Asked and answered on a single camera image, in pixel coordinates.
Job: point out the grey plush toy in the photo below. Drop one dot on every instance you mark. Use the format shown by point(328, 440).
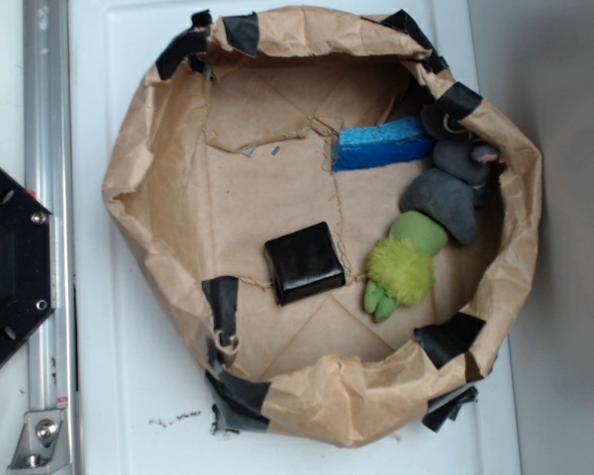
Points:
point(463, 178)

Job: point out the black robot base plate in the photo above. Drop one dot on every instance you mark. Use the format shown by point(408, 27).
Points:
point(26, 282)

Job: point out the blue sponge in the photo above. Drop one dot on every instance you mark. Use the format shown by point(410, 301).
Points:
point(402, 140)

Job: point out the aluminium frame rail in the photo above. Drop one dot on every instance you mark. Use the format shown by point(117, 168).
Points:
point(52, 349)

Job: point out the green plush toy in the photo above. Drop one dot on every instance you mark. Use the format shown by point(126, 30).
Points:
point(399, 268)

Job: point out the black box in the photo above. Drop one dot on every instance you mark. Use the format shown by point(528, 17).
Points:
point(303, 264)

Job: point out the brown paper bag bin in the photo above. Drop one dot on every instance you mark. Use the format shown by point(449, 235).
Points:
point(228, 144)

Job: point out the metal corner bracket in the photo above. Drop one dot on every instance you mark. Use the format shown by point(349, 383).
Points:
point(42, 446)

